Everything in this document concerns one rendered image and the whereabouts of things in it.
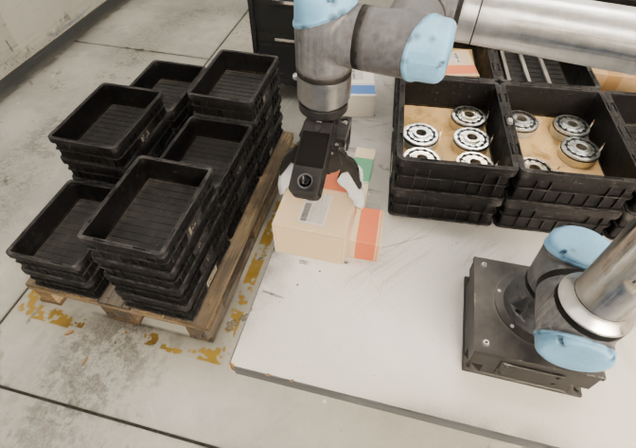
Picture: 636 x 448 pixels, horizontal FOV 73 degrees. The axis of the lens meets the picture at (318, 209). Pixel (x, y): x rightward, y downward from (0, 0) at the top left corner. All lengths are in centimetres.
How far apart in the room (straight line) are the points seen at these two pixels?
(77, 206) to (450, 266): 158
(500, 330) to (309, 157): 60
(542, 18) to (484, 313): 62
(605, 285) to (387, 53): 45
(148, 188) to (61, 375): 79
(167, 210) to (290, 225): 100
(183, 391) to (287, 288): 82
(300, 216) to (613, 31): 48
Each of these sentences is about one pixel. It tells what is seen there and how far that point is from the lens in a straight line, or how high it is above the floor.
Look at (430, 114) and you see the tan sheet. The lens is 144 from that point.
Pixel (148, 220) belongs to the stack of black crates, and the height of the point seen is 49.
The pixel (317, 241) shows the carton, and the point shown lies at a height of 110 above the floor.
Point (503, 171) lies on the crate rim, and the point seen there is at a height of 92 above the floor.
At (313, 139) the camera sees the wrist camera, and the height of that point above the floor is 126.
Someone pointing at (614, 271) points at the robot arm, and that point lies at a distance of 72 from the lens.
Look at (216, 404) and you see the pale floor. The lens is 177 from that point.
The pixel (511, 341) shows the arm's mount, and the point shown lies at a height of 81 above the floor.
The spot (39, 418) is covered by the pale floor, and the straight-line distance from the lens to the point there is 199.
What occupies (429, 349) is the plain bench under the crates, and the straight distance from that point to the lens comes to 107.
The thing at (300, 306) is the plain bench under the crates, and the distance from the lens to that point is 109.
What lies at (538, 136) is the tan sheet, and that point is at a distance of 147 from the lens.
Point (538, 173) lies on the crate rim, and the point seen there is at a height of 93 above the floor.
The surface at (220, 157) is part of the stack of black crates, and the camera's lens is 196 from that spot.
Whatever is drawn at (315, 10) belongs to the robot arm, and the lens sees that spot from 53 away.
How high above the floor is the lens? 166
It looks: 49 degrees down
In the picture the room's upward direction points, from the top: straight up
